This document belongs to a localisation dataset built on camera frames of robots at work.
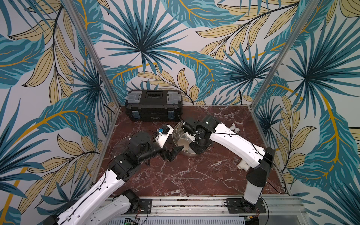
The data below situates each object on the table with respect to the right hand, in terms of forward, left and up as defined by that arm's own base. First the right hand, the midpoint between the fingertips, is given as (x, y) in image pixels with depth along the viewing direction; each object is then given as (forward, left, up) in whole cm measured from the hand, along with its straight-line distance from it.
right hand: (198, 148), depth 75 cm
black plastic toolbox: (+34, +26, -1) cm, 43 cm away
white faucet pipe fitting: (+25, -31, -17) cm, 43 cm away
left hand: (-2, +12, +10) cm, 16 cm away
